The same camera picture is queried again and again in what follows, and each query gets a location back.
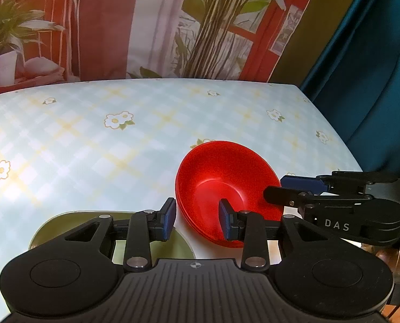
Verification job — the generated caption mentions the teal curtain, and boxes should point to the teal curtain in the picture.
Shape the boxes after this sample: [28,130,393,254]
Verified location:
[301,0,400,176]

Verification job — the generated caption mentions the red bowl front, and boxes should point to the red bowl front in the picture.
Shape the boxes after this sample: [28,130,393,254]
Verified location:
[175,141,284,248]

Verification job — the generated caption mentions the person right hand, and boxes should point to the person right hand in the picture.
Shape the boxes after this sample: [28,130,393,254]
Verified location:
[361,244,400,284]

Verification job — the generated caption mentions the green square plate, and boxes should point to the green square plate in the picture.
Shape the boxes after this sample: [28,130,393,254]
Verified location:
[28,210,197,266]

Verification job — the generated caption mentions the printed room backdrop cloth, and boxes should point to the printed room backdrop cloth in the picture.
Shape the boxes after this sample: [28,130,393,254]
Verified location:
[0,0,310,93]

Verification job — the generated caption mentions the floral checked tablecloth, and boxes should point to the floral checked tablecloth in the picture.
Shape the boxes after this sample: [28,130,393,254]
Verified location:
[0,79,359,321]

